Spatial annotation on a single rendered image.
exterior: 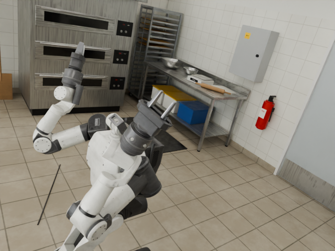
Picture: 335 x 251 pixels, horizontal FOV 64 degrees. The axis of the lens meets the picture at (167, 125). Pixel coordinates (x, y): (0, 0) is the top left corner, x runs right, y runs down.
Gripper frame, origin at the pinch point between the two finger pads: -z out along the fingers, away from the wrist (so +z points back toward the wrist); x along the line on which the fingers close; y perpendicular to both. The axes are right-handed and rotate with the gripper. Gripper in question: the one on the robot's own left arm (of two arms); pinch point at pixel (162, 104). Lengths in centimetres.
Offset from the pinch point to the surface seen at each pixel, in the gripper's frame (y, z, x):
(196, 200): 192, 123, -50
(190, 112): 333, 92, 34
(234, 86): 361, 22, 8
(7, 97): 239, 244, 267
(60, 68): 242, 143, 209
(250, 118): 350, 42, -43
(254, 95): 348, 11, -24
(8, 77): 239, 216, 281
